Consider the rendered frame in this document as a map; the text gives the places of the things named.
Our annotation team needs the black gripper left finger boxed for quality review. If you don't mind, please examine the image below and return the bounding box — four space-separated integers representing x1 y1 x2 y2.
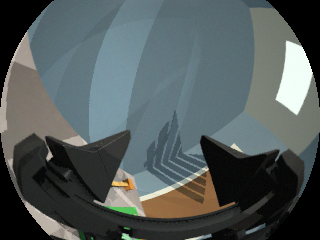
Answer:
45 131 131 203

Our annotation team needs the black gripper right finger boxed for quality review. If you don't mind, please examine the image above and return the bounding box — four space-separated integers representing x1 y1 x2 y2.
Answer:
200 135 280 207

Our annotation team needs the red putter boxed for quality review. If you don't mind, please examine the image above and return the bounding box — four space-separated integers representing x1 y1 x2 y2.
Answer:
83 232 91 240

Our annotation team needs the green flat mat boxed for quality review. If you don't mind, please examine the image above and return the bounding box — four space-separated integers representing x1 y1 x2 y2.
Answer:
79 207 137 240

